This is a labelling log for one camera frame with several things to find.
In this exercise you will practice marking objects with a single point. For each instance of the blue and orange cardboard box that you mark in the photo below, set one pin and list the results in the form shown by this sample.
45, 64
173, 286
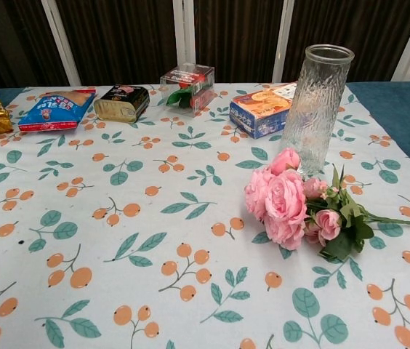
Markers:
259, 111

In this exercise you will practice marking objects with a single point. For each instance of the blue and red snack bag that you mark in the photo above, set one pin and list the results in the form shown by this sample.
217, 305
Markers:
54, 111

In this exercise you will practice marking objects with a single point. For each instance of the pink artificial rose bouquet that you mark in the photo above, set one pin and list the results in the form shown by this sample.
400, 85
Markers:
285, 203

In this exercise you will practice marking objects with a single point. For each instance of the textured clear glass vase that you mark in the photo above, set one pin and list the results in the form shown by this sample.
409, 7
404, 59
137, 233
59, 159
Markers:
317, 105

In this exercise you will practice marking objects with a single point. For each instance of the dark brown pleated curtain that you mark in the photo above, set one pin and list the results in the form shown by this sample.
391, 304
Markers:
125, 40

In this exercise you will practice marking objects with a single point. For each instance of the white fruit-print tablecloth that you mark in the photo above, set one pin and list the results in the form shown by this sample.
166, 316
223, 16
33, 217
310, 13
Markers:
176, 232

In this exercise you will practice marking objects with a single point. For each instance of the clear plastic gift box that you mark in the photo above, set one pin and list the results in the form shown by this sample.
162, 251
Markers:
187, 89

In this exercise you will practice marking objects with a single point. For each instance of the black and gold tin can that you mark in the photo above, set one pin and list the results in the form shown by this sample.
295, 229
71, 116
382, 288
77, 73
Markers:
121, 103

